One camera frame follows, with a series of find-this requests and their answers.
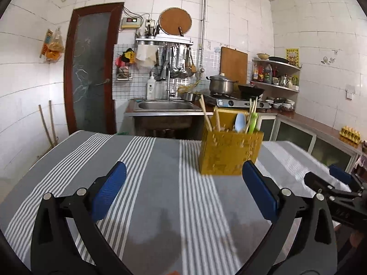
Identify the yellow wall poster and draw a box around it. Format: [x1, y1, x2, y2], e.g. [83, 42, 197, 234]
[286, 48, 300, 67]

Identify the light blue plastic spoon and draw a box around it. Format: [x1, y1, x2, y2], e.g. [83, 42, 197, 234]
[234, 113, 246, 133]

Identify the wall control box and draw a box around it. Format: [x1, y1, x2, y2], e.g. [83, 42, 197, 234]
[121, 17, 143, 29]

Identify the steel cooking pot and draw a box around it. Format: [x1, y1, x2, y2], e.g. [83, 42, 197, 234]
[206, 73, 237, 95]

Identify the green plastic utensil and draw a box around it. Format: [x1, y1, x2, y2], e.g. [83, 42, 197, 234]
[248, 112, 258, 134]

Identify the grey striped tablecloth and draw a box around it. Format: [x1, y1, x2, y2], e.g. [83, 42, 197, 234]
[0, 130, 367, 275]

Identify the brown framed glass door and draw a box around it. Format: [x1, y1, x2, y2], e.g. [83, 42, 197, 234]
[64, 3, 124, 134]

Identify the kitchen faucet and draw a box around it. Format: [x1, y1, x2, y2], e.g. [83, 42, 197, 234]
[162, 61, 171, 101]

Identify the yellow plastic utensil holder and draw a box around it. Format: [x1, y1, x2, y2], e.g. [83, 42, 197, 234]
[199, 108, 264, 176]

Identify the white soap bottle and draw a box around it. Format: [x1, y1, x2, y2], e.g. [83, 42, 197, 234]
[146, 71, 156, 100]

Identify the black wok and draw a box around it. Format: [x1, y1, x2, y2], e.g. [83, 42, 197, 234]
[238, 85, 264, 100]

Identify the round wooden board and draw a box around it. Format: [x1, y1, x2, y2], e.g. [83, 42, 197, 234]
[159, 8, 192, 36]

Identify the gas stove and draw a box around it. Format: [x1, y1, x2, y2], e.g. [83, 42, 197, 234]
[203, 94, 271, 110]

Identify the wooden stick by wall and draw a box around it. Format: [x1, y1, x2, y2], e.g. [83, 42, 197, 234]
[49, 100, 58, 146]
[38, 104, 55, 148]

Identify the corner shelf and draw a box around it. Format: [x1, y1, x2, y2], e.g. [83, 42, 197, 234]
[251, 59, 301, 93]

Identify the rectangular wooden cutting board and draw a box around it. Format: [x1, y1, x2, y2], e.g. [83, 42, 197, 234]
[220, 47, 248, 85]

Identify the wall utensil rack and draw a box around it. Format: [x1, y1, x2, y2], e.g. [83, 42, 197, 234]
[135, 36, 193, 46]

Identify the hanging plastic bag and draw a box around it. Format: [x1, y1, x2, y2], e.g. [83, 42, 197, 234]
[45, 27, 65, 61]

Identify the yellow egg tray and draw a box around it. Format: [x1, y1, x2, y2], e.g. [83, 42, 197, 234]
[339, 126, 361, 144]

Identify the person hand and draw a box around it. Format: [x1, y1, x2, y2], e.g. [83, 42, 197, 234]
[334, 224, 365, 251]

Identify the steel sink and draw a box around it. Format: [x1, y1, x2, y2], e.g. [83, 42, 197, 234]
[134, 100, 202, 112]

